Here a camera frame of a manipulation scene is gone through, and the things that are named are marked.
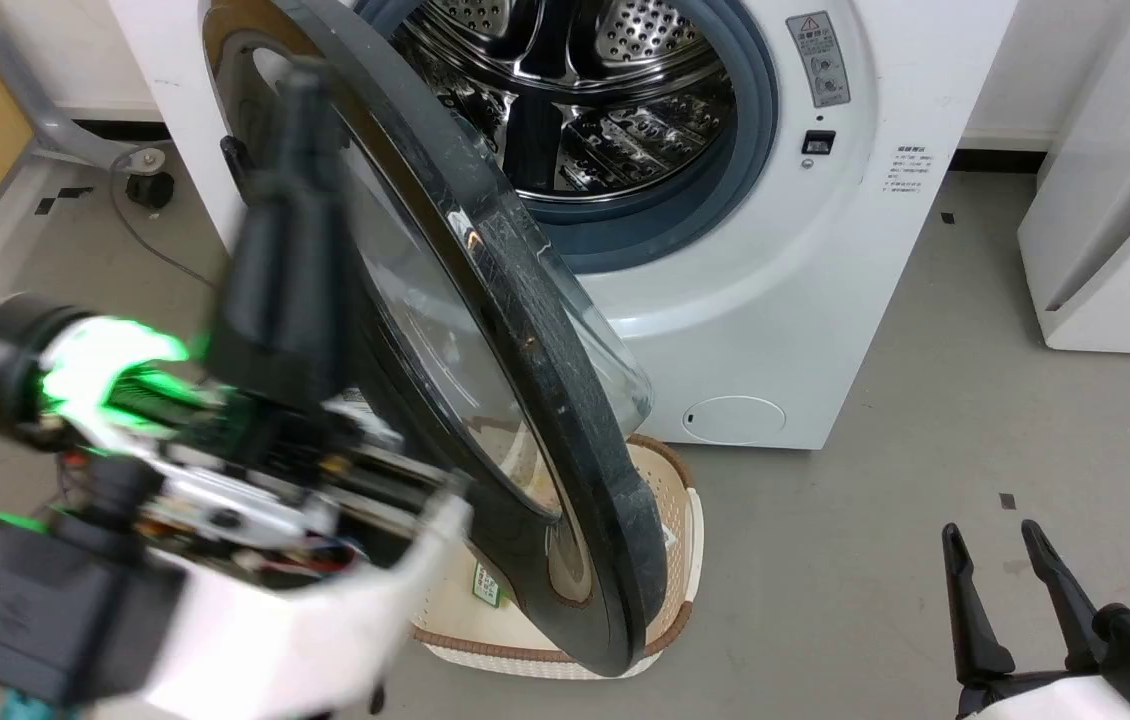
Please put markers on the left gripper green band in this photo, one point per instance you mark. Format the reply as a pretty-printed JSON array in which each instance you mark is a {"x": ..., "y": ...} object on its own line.
[{"x": 245, "y": 620}]

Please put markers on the black round washing machine door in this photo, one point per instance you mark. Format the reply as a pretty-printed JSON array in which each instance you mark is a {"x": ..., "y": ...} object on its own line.
[{"x": 525, "y": 330}]

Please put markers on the stainless steel washer drum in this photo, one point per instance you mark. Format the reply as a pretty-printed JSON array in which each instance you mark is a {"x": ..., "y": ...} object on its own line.
[{"x": 615, "y": 90}]

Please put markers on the round white filter cover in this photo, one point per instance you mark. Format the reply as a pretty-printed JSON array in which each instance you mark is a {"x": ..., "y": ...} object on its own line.
[{"x": 735, "y": 420}]

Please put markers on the black door latch socket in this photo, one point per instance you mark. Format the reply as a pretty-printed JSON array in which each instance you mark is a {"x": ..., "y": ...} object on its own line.
[{"x": 818, "y": 142}]

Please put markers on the grey warning label sticker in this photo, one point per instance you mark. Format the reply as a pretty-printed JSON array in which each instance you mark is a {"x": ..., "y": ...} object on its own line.
[{"x": 818, "y": 58}]

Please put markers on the grey-blue rubber door gasket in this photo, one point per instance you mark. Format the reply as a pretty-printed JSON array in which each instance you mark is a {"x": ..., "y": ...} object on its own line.
[{"x": 670, "y": 235}]

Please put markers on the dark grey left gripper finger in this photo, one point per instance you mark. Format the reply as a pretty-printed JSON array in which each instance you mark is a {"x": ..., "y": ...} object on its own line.
[{"x": 280, "y": 290}]

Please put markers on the white appliance cabinet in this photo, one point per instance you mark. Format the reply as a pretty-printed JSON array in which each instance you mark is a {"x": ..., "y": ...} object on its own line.
[{"x": 1125, "y": 200}]

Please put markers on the cream laundry basket brown rim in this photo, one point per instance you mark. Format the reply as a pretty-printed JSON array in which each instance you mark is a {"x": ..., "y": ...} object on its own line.
[{"x": 670, "y": 500}]

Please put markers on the white washing machine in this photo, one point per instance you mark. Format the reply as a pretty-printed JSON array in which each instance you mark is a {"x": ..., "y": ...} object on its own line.
[{"x": 775, "y": 300}]

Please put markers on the small text sticker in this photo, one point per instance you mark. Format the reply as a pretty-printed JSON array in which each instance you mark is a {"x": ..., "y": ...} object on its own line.
[{"x": 910, "y": 170}]

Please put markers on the grey bent pipe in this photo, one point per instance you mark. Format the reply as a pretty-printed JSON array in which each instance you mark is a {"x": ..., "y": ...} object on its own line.
[{"x": 45, "y": 125}]

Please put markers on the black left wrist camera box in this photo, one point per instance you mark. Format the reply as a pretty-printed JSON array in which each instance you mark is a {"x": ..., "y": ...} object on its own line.
[{"x": 35, "y": 610}]

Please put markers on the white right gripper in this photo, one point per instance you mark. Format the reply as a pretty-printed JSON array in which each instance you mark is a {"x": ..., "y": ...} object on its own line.
[{"x": 1055, "y": 700}]

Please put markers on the green white basket tag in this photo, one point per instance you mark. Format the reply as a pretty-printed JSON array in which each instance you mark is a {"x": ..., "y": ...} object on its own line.
[{"x": 488, "y": 585}]

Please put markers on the black floor tape mark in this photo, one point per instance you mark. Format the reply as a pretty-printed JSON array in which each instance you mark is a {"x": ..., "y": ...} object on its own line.
[{"x": 60, "y": 200}]

